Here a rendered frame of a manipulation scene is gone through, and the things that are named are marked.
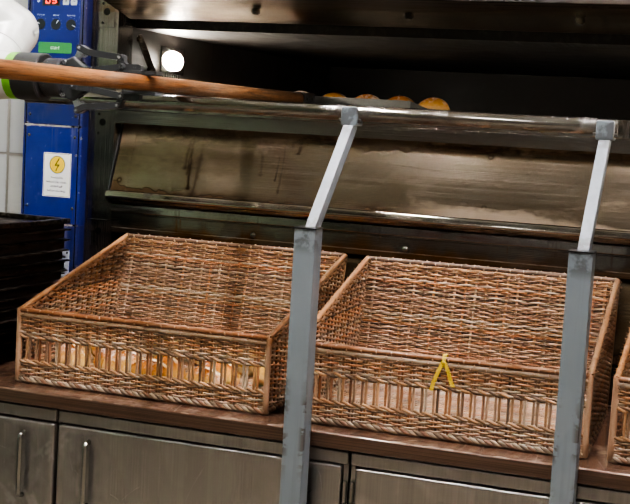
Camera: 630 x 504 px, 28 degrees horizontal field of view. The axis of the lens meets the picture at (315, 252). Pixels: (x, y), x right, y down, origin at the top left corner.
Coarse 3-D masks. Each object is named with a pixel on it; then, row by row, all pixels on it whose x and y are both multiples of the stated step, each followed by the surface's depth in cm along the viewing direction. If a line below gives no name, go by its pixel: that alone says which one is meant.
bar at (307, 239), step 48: (96, 96) 257; (144, 96) 254; (336, 144) 236; (576, 288) 206; (576, 336) 207; (288, 384) 224; (576, 384) 207; (288, 432) 225; (576, 432) 208; (288, 480) 225; (576, 480) 211
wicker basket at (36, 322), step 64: (128, 256) 294; (192, 256) 290; (256, 256) 285; (64, 320) 250; (128, 320) 245; (192, 320) 286; (256, 320) 282; (64, 384) 251; (128, 384) 246; (192, 384) 242; (256, 384) 238
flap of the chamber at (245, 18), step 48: (144, 0) 282; (192, 0) 277; (240, 0) 273; (288, 0) 268; (336, 0) 264; (384, 0) 260; (432, 0) 256; (480, 0) 253; (528, 0) 250; (576, 0) 247; (624, 0) 244
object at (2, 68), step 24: (0, 72) 186; (24, 72) 192; (48, 72) 199; (72, 72) 207; (96, 72) 215; (120, 72) 225; (216, 96) 269; (240, 96) 280; (264, 96) 295; (288, 96) 311
